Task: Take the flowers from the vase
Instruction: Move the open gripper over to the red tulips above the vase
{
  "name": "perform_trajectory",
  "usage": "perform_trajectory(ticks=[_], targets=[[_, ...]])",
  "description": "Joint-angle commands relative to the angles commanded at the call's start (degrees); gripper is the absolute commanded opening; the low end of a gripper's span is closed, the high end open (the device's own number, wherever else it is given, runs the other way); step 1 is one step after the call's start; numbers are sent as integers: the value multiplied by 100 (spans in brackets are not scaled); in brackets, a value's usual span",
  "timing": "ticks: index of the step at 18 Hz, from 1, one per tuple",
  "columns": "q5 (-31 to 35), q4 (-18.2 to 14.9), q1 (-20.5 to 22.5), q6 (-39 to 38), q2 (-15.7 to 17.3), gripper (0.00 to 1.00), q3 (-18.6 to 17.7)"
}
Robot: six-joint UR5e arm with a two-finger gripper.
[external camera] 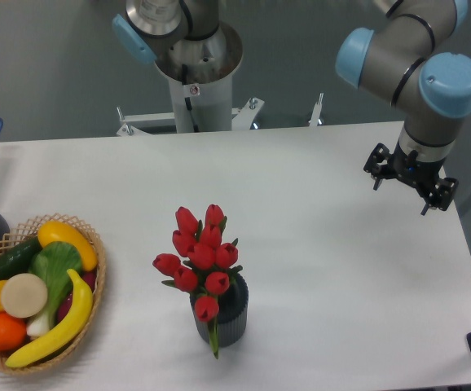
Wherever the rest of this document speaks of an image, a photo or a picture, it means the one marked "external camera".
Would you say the red tulip bouquet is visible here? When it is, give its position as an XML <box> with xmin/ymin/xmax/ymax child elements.
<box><xmin>152</xmin><ymin>204</ymin><xmax>243</xmax><ymax>358</ymax></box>

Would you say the yellow squash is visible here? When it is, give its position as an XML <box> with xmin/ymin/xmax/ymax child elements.
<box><xmin>37</xmin><ymin>220</ymin><xmax>98</xmax><ymax>272</ymax></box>

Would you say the orange fruit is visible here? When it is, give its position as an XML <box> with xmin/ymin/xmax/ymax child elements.
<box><xmin>0</xmin><ymin>312</ymin><xmax>26</xmax><ymax>352</ymax></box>

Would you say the green bok choy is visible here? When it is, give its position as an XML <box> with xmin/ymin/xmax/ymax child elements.
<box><xmin>27</xmin><ymin>241</ymin><xmax>82</xmax><ymax>339</ymax></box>

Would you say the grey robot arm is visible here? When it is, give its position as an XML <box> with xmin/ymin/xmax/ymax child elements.
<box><xmin>112</xmin><ymin>1</ymin><xmax>471</xmax><ymax>210</ymax></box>

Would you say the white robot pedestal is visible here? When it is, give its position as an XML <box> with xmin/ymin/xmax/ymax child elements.
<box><xmin>115</xmin><ymin>20</ymin><xmax>325</xmax><ymax>137</ymax></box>

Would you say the green cucumber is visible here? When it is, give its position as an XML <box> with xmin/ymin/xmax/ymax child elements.
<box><xmin>0</xmin><ymin>236</ymin><xmax>42</xmax><ymax>280</ymax></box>

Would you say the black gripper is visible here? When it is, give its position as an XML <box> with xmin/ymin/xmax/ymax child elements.
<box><xmin>363</xmin><ymin>143</ymin><xmax>459</xmax><ymax>216</ymax></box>

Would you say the woven wicker basket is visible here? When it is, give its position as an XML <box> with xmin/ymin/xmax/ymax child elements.
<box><xmin>0</xmin><ymin>213</ymin><xmax>107</xmax><ymax>376</ymax></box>

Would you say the dark grey ribbed vase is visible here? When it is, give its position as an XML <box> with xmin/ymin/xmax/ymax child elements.
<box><xmin>189</xmin><ymin>271</ymin><xmax>249</xmax><ymax>348</ymax></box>

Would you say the dark red vegetable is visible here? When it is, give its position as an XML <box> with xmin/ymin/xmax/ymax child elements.
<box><xmin>56</xmin><ymin>270</ymin><xmax>96</xmax><ymax>323</ymax></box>

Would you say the beige round disc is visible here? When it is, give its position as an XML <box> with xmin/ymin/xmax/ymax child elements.
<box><xmin>0</xmin><ymin>273</ymin><xmax>47</xmax><ymax>319</ymax></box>

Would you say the yellow banana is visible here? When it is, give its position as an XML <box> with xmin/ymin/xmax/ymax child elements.
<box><xmin>5</xmin><ymin>269</ymin><xmax>93</xmax><ymax>368</ymax></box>

